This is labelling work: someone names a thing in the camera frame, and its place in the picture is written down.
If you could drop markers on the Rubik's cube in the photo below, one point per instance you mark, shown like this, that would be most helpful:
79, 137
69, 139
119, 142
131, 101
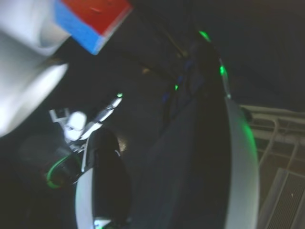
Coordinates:
95, 16

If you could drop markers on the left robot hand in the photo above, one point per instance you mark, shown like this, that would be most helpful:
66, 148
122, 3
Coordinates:
190, 167

